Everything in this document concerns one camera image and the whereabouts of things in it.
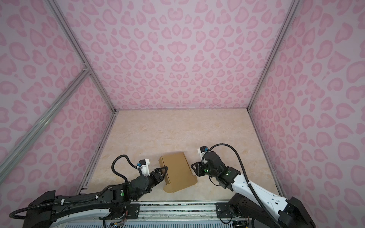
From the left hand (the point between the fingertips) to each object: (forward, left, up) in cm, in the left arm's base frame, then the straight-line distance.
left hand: (168, 170), depth 76 cm
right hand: (+3, -13, -3) cm, 14 cm away
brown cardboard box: (-2, -6, -1) cm, 6 cm away
